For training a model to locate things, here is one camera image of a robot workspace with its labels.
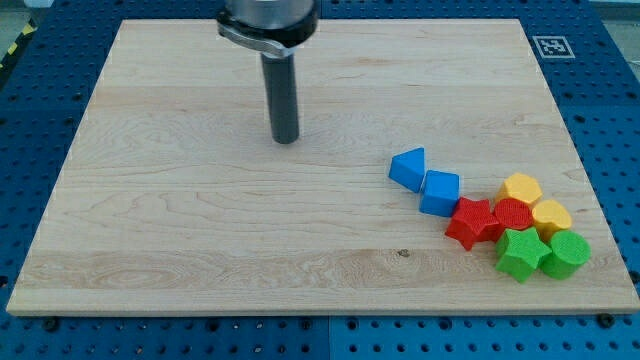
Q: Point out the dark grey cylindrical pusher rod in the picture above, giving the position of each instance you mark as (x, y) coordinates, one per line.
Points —
(281, 94)

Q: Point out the blue triangle block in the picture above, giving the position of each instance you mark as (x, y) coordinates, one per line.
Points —
(408, 169)

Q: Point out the light wooden board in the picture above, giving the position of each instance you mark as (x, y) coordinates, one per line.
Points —
(174, 200)

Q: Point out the blue cube block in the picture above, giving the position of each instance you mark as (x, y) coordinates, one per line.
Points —
(440, 194)

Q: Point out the red star block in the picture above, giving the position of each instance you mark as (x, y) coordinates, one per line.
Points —
(473, 222)

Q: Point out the black yellow hazard tape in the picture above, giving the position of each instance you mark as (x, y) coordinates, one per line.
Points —
(18, 46)

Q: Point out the yellow hexagon block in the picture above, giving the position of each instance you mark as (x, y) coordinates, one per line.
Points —
(520, 187)

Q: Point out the red cylinder block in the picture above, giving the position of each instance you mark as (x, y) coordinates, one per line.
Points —
(513, 214)

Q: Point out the white fiducial marker tag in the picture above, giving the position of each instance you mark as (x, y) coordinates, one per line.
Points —
(553, 47)

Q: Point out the green star block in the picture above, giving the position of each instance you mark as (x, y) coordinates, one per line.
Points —
(520, 253)

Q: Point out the yellow heart block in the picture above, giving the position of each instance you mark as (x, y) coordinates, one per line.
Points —
(550, 217)

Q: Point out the green cylinder block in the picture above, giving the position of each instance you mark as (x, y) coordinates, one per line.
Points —
(569, 252)

